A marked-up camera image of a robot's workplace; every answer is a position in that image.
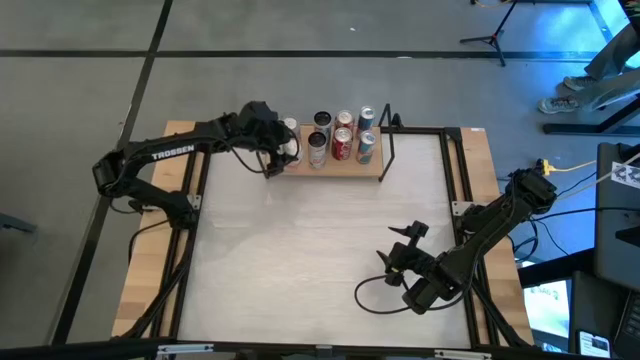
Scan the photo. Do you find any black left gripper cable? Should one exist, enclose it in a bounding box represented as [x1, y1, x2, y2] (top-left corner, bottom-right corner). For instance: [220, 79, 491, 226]
[229, 142, 271, 175]

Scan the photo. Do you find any grey chair leg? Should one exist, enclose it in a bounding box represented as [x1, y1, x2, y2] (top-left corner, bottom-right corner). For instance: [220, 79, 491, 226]
[0, 212, 39, 235]

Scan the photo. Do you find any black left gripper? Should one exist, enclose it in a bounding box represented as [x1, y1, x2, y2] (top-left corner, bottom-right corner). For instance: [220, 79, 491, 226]
[234, 101, 301, 177]

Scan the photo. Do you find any white marker label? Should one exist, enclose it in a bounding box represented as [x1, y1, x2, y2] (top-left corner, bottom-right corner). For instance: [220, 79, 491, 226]
[610, 161, 640, 190]

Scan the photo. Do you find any black power cable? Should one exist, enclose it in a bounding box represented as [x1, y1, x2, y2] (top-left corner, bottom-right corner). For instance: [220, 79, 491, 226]
[529, 204, 640, 224]

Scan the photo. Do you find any red Coca-Cola can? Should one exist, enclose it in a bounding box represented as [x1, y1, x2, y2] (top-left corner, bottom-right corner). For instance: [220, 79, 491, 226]
[334, 109, 355, 132]
[331, 126, 354, 162]

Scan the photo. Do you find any black keyboard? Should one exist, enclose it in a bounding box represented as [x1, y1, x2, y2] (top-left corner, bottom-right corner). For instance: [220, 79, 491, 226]
[612, 292, 640, 359]

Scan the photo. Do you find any black base cable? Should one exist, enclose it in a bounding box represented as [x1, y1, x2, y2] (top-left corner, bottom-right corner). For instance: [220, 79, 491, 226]
[128, 219, 174, 264]

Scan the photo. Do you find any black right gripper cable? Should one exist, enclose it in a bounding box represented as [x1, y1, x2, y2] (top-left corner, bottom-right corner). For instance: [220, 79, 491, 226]
[353, 274, 466, 316]

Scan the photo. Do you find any silver bracket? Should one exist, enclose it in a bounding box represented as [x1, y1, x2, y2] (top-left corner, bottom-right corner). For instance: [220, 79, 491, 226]
[433, 349, 492, 360]
[156, 343, 215, 357]

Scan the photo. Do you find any black tripod stand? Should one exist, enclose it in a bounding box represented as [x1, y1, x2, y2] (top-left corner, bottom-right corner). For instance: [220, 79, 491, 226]
[459, 0, 521, 69]

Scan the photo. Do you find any white cable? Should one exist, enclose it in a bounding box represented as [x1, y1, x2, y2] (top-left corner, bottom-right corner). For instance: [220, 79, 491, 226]
[584, 151, 640, 187]

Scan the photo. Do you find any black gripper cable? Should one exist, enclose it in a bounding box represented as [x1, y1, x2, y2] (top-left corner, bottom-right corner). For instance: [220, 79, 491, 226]
[229, 142, 271, 175]
[353, 274, 466, 316]

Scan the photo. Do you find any person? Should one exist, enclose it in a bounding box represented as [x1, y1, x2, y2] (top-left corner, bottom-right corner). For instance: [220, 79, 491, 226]
[537, 24, 640, 115]

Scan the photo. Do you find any black computer case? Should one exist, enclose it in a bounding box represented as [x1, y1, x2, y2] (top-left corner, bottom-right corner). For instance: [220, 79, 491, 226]
[593, 142, 640, 294]

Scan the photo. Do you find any smartphone with lit screen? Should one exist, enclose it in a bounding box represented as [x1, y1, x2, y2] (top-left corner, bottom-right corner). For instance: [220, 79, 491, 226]
[576, 328, 614, 359]

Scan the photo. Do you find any black can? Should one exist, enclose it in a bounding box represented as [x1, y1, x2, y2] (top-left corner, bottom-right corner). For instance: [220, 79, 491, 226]
[307, 131, 329, 170]

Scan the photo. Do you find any lit monitor screen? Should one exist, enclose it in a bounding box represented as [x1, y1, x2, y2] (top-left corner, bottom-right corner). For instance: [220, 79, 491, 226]
[522, 278, 572, 347]

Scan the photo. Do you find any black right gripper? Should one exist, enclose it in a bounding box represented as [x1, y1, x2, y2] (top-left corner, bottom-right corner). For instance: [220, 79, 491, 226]
[375, 222, 444, 289]

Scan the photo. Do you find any blue Red Bull can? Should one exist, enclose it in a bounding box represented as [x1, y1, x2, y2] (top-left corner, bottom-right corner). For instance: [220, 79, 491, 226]
[355, 129, 378, 165]
[357, 105, 377, 134]

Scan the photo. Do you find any yellow extension cord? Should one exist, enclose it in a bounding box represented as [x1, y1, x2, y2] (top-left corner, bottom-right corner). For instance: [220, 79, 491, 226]
[538, 157, 600, 176]

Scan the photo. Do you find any white and orange beverage can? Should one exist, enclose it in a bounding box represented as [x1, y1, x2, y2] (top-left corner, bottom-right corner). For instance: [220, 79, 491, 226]
[282, 139, 304, 169]

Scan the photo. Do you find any black metal table frame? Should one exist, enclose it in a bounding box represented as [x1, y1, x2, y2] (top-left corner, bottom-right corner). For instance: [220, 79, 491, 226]
[119, 119, 534, 351]

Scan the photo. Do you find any black desk base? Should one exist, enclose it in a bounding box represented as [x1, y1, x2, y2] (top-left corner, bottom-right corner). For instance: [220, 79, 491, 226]
[542, 97, 640, 136]

